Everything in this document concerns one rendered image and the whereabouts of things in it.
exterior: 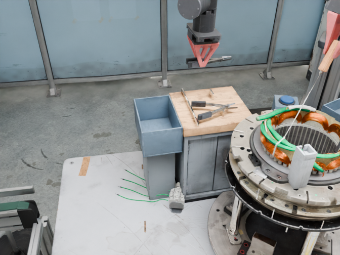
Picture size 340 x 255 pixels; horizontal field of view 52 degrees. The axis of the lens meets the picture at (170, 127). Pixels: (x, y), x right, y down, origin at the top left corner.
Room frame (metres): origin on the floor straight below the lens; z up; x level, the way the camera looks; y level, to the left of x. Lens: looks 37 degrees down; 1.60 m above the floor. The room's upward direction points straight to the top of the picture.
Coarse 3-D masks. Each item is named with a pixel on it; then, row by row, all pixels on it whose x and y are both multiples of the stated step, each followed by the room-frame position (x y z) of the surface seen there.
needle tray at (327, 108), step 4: (336, 100) 0.85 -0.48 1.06; (324, 104) 0.83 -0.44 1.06; (328, 104) 0.83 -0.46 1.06; (332, 104) 0.85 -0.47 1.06; (336, 104) 0.86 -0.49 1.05; (324, 108) 0.82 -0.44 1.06; (328, 108) 0.81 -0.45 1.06; (332, 108) 0.85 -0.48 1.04; (336, 108) 0.86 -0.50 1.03; (324, 112) 0.82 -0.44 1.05; (328, 112) 0.81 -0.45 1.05; (332, 112) 0.80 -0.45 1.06; (336, 112) 0.79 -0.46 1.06; (332, 116) 0.79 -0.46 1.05; (336, 116) 0.78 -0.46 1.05; (336, 120) 0.78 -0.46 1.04
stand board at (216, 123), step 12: (180, 96) 0.87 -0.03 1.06; (192, 96) 0.87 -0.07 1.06; (204, 96) 0.87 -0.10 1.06; (216, 96) 0.87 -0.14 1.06; (228, 96) 0.87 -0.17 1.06; (180, 108) 0.81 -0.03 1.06; (192, 108) 0.81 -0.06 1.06; (204, 108) 0.81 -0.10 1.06; (216, 108) 0.81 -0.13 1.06; (240, 108) 0.81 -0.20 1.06; (180, 120) 0.75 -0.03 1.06; (192, 120) 0.75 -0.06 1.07; (204, 120) 0.75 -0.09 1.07; (216, 120) 0.75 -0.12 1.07; (228, 120) 0.75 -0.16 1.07; (240, 120) 0.75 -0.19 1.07; (192, 132) 0.71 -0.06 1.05; (204, 132) 0.72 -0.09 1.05; (216, 132) 0.73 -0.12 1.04
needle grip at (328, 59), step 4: (332, 40) 0.62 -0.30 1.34; (336, 40) 0.61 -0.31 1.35; (332, 44) 0.61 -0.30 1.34; (336, 44) 0.60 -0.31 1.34; (332, 48) 0.60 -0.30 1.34; (328, 52) 0.60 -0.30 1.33; (332, 52) 0.60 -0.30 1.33; (324, 56) 0.61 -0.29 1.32; (328, 56) 0.60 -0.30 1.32; (324, 60) 0.60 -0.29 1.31; (328, 60) 0.60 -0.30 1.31; (332, 60) 0.60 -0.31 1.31; (320, 64) 0.60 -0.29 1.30; (324, 64) 0.60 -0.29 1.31; (328, 64) 0.60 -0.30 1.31; (320, 68) 0.60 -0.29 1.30; (324, 68) 0.59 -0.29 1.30
